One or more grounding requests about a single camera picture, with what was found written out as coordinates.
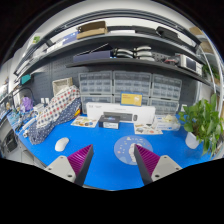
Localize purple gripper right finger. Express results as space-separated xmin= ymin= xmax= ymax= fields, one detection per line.
xmin=134 ymin=145 xmax=181 ymax=185

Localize blue desk mat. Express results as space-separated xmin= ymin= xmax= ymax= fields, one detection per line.
xmin=19 ymin=121 xmax=210 ymax=190

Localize purple figure toy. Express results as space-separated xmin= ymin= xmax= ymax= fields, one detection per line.
xmin=20 ymin=97 xmax=33 ymax=112

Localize white plant pot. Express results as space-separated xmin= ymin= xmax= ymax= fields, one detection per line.
xmin=185 ymin=132 xmax=199 ymax=149

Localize white woven basket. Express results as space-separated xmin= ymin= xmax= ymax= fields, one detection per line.
xmin=52 ymin=77 xmax=73 ymax=95

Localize cardboard box on shelf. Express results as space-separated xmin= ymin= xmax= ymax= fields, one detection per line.
xmin=77 ymin=21 xmax=108 ymax=39

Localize yellow card box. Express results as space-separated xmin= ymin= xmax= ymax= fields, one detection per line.
xmin=121 ymin=93 xmax=142 ymax=106

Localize illustrated sticker sheet left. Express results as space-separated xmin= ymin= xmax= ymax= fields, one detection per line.
xmin=71 ymin=116 xmax=98 ymax=128

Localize white computer mouse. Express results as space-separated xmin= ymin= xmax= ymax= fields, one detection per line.
xmin=55 ymin=137 xmax=69 ymax=152

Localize white keyboard box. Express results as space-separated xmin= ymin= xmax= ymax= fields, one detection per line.
xmin=86 ymin=102 xmax=156 ymax=124

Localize green potted plant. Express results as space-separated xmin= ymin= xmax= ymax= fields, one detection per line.
xmin=178 ymin=94 xmax=223 ymax=157

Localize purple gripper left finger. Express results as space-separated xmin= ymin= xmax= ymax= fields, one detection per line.
xmin=45 ymin=144 xmax=94 ymax=186

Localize white blue box right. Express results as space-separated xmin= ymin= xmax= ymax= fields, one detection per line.
xmin=156 ymin=115 xmax=180 ymax=131

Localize checkered patterned cloth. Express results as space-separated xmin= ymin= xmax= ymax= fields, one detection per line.
xmin=28 ymin=85 xmax=81 ymax=145

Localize illustrated sticker sheet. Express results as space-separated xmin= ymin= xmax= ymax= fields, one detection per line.
xmin=71 ymin=116 xmax=98 ymax=128
xmin=134 ymin=124 xmax=162 ymax=135

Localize grey drawer organizer cabinets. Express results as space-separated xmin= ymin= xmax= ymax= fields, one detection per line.
xmin=78 ymin=71 xmax=182 ymax=115

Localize illustrated sticker sheet right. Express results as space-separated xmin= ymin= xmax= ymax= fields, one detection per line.
xmin=134 ymin=124 xmax=162 ymax=135

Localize small black box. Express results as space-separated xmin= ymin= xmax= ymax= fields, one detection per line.
xmin=98 ymin=115 xmax=120 ymax=129

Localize dark metal shelf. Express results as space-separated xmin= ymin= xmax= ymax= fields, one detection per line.
xmin=13 ymin=24 xmax=214 ymax=88

